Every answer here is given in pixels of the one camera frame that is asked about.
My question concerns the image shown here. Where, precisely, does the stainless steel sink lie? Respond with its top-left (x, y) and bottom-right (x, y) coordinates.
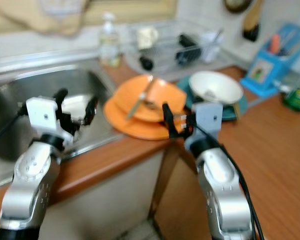
top-left (0, 64), bottom-right (122, 192)

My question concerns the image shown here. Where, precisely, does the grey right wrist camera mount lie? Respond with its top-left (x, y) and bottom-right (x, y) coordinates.
top-left (190, 102), bottom-right (224, 147)

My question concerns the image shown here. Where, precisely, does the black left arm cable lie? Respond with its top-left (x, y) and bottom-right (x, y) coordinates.
top-left (0, 116), bottom-right (29, 147)

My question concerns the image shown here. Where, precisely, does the blue utensil holder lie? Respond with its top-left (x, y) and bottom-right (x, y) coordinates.
top-left (240, 22), bottom-right (300, 98)

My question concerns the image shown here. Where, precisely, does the round dark hanging pan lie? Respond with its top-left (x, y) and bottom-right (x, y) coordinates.
top-left (223, 0), bottom-right (254, 14)

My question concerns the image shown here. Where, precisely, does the cream mug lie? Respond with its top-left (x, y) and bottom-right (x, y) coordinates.
top-left (136, 26), bottom-right (160, 51)

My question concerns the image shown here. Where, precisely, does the beige cloth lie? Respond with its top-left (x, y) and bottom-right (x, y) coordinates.
top-left (0, 0), bottom-right (97, 37)

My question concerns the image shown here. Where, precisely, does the hanging brown black brush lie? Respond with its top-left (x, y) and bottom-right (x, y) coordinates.
top-left (242, 0), bottom-right (267, 42)

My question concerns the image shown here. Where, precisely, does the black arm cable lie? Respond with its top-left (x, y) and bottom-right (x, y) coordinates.
top-left (195, 124), bottom-right (267, 240)
top-left (0, 116), bottom-right (29, 147)

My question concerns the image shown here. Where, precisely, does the orange plastic bowl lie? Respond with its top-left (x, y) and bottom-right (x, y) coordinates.
top-left (113, 74), bottom-right (189, 124)

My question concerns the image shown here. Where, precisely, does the wire dish rack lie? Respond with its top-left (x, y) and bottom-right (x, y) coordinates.
top-left (122, 20), bottom-right (237, 77)

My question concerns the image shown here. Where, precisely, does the large black kitchen item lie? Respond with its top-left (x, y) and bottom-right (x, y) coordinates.
top-left (175, 33), bottom-right (201, 67)

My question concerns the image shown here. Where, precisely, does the orange plastic plate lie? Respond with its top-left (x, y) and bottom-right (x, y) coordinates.
top-left (102, 97), bottom-right (187, 142)

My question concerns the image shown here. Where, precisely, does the clear dish soap bottle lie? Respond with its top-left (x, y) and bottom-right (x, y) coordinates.
top-left (98, 12), bottom-right (123, 69)

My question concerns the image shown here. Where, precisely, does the green bottle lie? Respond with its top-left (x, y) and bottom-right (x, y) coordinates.
top-left (282, 75), bottom-right (300, 112)

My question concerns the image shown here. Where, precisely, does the metal utensil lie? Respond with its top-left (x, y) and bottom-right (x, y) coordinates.
top-left (127, 79), bottom-right (156, 122)

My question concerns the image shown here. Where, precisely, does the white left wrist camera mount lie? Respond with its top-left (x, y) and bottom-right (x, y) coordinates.
top-left (25, 96), bottom-right (71, 147)

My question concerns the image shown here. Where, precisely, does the small black kitchen item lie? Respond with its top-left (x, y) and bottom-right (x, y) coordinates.
top-left (138, 55), bottom-right (155, 72)

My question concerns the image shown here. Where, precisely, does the teal plate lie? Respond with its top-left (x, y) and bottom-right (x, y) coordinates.
top-left (177, 75), bottom-right (249, 122)

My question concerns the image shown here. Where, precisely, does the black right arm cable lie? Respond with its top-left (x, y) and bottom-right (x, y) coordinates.
top-left (195, 124), bottom-right (267, 240)

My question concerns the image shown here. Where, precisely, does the white bowl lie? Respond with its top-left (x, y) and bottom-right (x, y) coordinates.
top-left (188, 70), bottom-right (244, 106)

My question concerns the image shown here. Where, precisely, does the white cup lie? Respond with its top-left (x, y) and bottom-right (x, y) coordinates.
top-left (199, 30), bottom-right (224, 64)

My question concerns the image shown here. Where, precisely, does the orange-handled utensil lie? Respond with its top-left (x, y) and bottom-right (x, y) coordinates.
top-left (269, 33), bottom-right (282, 56)

